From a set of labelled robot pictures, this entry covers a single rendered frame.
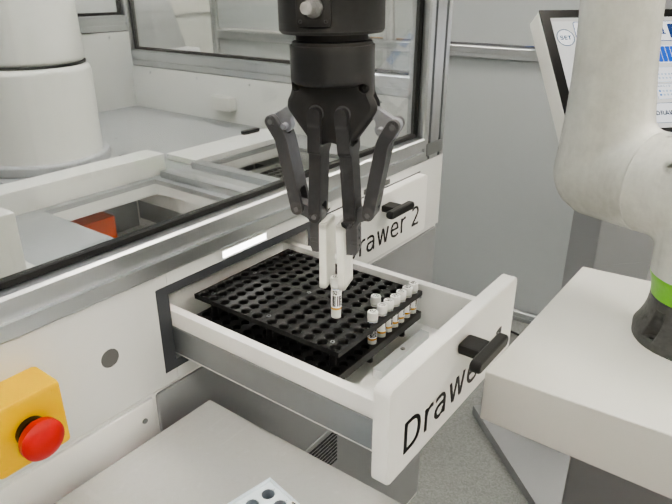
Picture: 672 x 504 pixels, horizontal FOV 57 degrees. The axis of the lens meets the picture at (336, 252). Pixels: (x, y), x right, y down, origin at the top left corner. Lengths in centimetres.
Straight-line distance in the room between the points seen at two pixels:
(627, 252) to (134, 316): 124
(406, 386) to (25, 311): 37
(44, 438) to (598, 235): 129
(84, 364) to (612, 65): 70
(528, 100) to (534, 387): 171
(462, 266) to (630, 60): 187
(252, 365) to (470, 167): 190
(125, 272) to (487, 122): 189
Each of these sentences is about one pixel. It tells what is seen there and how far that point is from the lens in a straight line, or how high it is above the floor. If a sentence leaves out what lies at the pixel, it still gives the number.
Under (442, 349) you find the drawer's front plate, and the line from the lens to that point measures 62.
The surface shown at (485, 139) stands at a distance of 244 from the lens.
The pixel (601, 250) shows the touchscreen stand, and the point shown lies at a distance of 161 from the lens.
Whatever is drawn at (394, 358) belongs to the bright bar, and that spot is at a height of 85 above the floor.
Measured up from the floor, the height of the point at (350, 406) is 88.
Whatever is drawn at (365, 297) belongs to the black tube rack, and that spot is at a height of 90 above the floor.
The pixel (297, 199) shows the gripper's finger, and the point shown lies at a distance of 60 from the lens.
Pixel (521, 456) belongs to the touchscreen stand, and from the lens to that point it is 189.
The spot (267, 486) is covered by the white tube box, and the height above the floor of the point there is 80.
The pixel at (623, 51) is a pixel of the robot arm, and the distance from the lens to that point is 85.
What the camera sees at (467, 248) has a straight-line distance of 260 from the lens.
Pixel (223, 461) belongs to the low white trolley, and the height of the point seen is 76.
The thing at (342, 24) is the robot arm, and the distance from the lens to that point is 52.
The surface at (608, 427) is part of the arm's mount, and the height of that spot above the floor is 82.
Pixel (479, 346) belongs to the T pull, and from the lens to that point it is 66.
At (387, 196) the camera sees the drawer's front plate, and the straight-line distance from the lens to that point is 105.
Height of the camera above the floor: 125
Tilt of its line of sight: 24 degrees down
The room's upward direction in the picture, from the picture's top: straight up
